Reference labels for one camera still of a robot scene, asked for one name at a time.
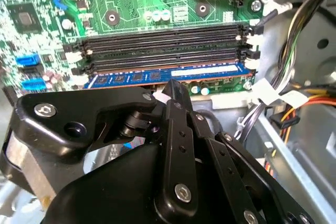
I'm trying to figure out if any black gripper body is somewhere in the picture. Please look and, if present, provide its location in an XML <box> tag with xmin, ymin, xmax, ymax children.
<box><xmin>43</xmin><ymin>142</ymin><xmax>244</xmax><ymax>224</ymax></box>

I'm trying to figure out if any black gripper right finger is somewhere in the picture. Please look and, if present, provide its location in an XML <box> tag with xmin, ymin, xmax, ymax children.
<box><xmin>180</xmin><ymin>84</ymin><xmax>316</xmax><ymax>224</ymax></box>

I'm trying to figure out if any blue RAM stick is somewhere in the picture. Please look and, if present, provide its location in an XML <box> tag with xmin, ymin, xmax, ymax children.
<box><xmin>83</xmin><ymin>62</ymin><xmax>257</xmax><ymax>90</ymax></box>

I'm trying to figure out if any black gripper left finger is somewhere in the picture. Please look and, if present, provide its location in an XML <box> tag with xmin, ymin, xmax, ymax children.
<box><xmin>10</xmin><ymin>78</ymin><xmax>200</xmax><ymax>211</ymax></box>

